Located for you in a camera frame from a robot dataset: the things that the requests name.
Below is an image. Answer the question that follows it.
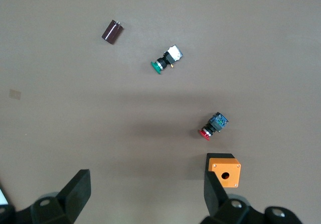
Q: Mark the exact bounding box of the orange button enclosure box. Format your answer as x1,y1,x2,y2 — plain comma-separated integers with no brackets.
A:
206,153,242,189

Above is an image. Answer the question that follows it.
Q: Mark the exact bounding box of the red push button switch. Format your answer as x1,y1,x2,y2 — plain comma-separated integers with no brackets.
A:
199,111,230,141

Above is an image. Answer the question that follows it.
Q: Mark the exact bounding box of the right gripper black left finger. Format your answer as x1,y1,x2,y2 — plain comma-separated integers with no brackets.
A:
0,169,91,224

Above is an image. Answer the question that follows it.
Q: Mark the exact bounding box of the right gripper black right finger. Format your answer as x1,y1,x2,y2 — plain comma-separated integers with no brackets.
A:
200,170,305,224

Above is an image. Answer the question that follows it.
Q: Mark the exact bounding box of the dark maroon cylindrical capacitor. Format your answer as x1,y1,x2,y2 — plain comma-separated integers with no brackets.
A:
101,19,124,45

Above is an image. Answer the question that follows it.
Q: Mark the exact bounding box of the green push button switch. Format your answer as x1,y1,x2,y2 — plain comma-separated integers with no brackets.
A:
150,44,183,75

